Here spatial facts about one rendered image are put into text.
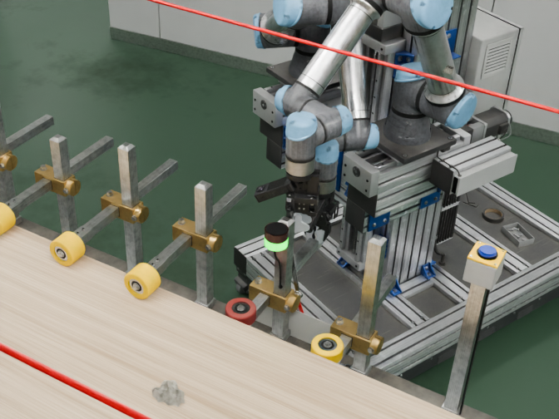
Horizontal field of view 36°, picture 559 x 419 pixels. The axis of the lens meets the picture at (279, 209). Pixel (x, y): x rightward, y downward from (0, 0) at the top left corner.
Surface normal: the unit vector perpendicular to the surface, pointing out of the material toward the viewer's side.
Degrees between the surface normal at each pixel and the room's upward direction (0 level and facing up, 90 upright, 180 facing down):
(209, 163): 0
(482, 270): 90
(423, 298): 0
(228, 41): 90
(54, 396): 0
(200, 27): 90
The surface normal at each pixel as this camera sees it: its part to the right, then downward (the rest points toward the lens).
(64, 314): 0.04, -0.81
